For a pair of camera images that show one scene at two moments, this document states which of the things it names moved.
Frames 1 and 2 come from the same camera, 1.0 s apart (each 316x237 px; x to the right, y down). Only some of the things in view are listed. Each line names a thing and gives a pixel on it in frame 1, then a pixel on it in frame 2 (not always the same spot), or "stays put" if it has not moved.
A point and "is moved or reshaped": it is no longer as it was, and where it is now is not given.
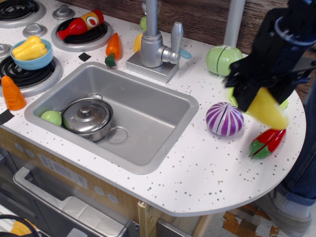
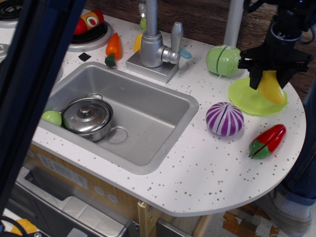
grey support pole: [234, 22] stays put
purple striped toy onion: [224, 119] stays put
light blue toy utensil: [185, 54] stays put
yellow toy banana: [265, 109] is moved or reshaped
